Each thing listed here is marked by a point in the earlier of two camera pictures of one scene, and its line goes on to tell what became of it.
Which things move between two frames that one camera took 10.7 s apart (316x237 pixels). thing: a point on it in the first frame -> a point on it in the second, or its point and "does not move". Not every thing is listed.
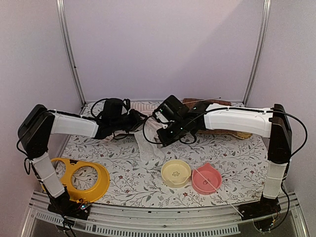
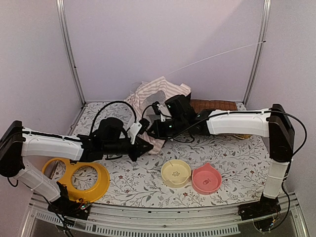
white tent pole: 198,173 -> 217,52
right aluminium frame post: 257,58 does not move
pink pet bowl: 200,185 does not move
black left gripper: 137,121 -> 139,149
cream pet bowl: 176,173 does not move
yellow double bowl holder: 81,196 does not move
